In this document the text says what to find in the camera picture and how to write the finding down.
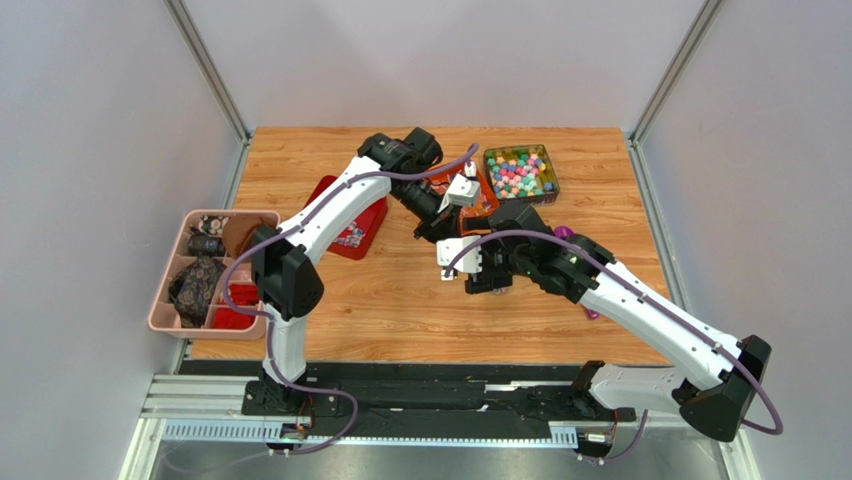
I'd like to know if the purple plastic scoop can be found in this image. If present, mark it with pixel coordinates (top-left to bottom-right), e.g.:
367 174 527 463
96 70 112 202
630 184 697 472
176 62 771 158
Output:
554 225 600 320

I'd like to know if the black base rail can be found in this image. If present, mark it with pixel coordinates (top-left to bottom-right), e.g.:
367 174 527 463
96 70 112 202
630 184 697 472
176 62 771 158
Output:
241 362 639 440

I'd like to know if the orange tray of lollipops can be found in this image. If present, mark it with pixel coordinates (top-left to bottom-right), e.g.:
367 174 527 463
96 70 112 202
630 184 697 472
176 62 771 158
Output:
425 160 499 232

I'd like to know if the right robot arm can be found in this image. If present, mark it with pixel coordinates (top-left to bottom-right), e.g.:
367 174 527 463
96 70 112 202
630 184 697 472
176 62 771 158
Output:
438 204 783 442

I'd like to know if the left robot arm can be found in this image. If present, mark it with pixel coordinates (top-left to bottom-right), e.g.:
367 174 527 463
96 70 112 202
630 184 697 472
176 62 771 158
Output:
248 128 459 392

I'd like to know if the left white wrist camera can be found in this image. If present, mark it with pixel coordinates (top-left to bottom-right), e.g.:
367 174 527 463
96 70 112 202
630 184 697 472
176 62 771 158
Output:
438 162 481 212

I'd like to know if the pink organizer basket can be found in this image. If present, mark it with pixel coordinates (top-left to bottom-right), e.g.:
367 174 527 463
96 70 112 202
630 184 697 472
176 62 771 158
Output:
147 210 280 340

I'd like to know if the clear tray of colourful candies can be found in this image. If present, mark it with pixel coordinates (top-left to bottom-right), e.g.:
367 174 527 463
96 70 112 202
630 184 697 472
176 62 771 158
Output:
482 144 560 206

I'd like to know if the red tray of swirl lollipops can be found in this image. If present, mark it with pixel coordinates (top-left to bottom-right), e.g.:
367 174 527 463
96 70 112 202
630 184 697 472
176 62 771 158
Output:
328 198 388 261

